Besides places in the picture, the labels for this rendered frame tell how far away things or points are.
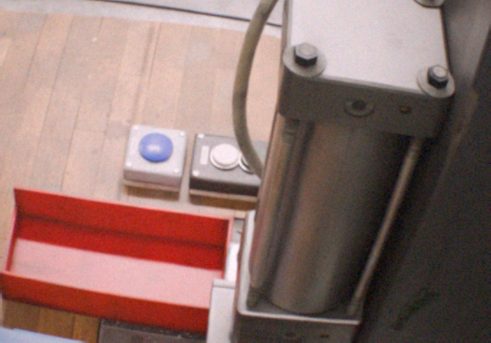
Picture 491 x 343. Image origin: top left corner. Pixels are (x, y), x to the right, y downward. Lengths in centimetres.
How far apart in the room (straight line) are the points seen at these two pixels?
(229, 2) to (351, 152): 220
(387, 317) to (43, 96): 75
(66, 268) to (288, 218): 55
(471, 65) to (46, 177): 81
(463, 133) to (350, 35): 8
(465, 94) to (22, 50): 94
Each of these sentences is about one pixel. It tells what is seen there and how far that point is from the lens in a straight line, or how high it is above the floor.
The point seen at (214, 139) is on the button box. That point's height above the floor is 93.
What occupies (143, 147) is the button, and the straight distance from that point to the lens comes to 121.
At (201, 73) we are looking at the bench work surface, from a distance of 134.
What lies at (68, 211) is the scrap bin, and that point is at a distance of 117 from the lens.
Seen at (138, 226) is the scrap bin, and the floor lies 92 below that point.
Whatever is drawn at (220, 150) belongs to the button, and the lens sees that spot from 122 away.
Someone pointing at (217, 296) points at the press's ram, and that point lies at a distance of 82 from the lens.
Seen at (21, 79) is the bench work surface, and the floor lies 90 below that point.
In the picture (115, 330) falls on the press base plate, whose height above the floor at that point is 90.
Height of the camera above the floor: 189
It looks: 51 degrees down
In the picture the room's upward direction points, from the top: 9 degrees clockwise
